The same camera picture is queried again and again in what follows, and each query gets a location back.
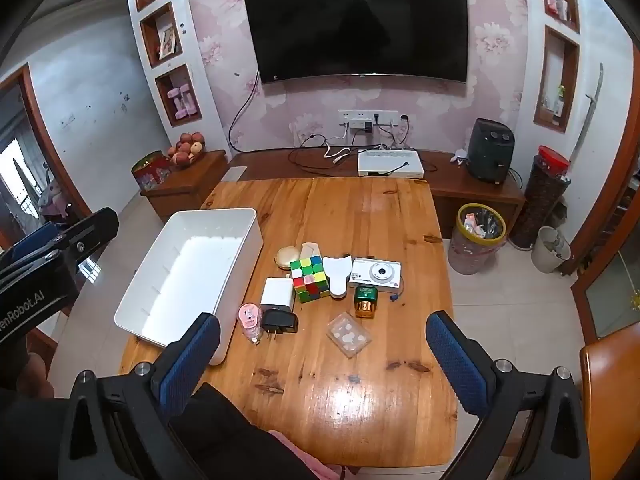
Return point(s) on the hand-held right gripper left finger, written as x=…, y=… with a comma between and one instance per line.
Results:
x=192, y=360

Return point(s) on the white paper sheet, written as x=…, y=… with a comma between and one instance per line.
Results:
x=234, y=173

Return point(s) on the wooden drawer cabinet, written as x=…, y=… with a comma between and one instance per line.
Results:
x=185, y=195

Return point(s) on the clear plastic case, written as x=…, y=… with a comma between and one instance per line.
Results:
x=350, y=335

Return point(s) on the white set-top box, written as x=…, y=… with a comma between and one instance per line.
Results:
x=390, y=165

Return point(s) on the white bucket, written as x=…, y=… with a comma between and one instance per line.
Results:
x=547, y=255

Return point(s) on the white charger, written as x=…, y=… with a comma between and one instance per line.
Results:
x=277, y=292

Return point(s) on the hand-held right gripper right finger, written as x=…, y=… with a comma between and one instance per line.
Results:
x=455, y=365

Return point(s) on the silver digital camera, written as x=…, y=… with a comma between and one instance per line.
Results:
x=375, y=272

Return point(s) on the bowl of fruit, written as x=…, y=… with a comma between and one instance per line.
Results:
x=185, y=150

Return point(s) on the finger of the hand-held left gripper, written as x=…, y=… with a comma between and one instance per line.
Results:
x=35, y=240
x=95, y=227

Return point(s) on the white plastic storage bin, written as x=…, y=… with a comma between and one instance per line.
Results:
x=200, y=260

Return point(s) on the pink toy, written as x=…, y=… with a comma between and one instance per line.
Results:
x=50, y=195

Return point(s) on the black charger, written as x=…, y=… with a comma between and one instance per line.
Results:
x=280, y=320

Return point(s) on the person's pink clothing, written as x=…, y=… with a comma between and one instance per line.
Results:
x=305, y=460

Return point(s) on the white wall power strip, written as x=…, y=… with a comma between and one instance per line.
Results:
x=350, y=116

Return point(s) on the wooden television bench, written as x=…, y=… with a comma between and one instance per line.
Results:
x=450, y=180

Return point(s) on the multicoloured puzzle cube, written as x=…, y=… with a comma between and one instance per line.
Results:
x=310, y=280

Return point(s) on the curved sword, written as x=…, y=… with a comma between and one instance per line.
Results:
x=595, y=95

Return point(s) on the orange wooden chair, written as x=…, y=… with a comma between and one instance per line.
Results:
x=615, y=385

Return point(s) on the person's left forearm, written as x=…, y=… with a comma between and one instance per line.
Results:
x=30, y=425

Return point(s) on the black wall television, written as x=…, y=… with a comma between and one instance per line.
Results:
x=355, y=25

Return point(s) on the person's dark clothing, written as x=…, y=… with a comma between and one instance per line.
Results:
x=225, y=435

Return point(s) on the red patterned tin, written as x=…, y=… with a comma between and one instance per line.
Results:
x=150, y=172

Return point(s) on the wooden glass door cabinet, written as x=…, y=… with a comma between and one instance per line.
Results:
x=610, y=300

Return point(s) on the pink dumbbells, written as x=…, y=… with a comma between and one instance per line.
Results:
x=181, y=102

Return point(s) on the small potted plant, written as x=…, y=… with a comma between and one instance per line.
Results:
x=560, y=100

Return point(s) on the picture frame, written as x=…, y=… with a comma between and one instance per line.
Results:
x=167, y=42

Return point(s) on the gold round compact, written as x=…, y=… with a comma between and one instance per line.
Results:
x=288, y=257

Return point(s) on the pink trash bin yellow rim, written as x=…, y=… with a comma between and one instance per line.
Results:
x=472, y=255

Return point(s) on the small white gadget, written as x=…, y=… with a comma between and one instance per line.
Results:
x=458, y=156

